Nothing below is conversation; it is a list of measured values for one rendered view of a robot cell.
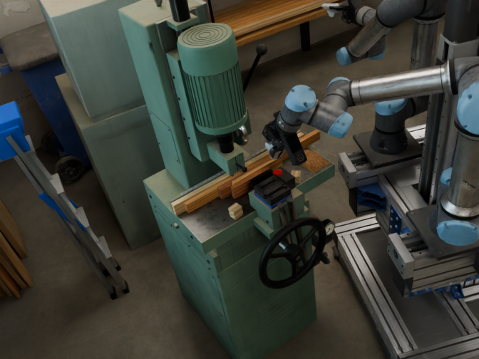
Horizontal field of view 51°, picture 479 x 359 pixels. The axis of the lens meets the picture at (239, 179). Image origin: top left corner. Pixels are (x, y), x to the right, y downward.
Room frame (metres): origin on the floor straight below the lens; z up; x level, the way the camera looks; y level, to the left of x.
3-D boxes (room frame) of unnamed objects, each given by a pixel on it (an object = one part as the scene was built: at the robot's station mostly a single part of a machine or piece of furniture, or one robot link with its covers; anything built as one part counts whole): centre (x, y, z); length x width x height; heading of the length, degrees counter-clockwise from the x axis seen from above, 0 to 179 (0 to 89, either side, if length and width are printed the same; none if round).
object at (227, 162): (1.45, 0.03, 1.03); 0.14 x 0.07 x 0.09; 28
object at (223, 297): (1.54, 0.08, 0.36); 0.58 x 0.45 x 0.71; 28
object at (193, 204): (1.48, -0.07, 0.92); 0.62 x 0.02 x 0.04; 118
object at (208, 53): (1.43, 0.02, 1.35); 0.18 x 0.18 x 0.31
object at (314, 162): (1.50, -0.28, 0.91); 0.12 x 0.09 x 0.03; 28
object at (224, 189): (1.43, -0.02, 0.92); 0.23 x 0.02 x 0.04; 118
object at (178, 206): (1.48, -0.01, 0.93); 0.60 x 0.02 x 0.05; 118
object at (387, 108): (1.62, -0.64, 0.98); 0.13 x 0.12 x 0.14; 110
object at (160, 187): (1.54, 0.08, 0.76); 0.57 x 0.45 x 0.09; 28
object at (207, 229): (1.36, -0.07, 0.87); 0.61 x 0.30 x 0.06; 118
